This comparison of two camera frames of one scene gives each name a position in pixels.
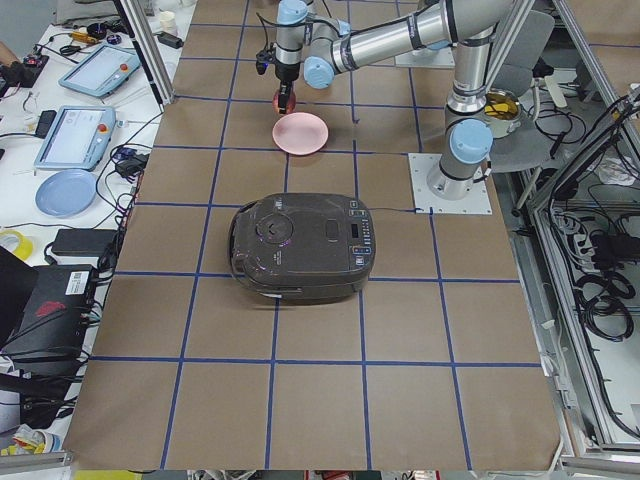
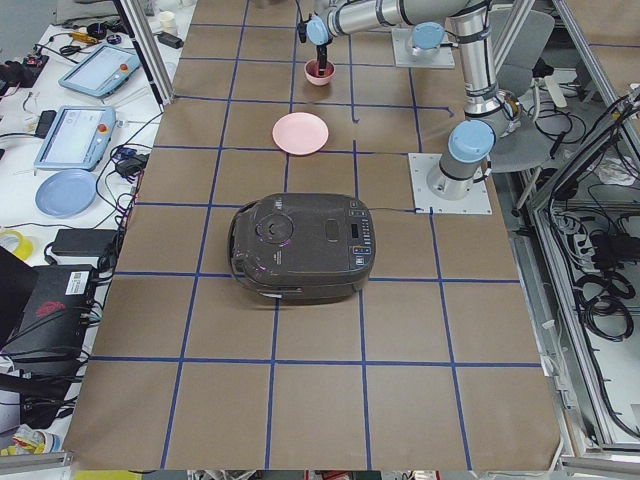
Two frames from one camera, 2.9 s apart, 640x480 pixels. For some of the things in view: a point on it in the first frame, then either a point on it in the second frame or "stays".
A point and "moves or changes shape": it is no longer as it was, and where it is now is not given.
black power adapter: (80, 242) stays
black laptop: (54, 306) stays
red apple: (291, 101) moves or changes shape
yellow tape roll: (25, 246) stays
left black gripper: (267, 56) to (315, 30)
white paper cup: (168, 22) stays
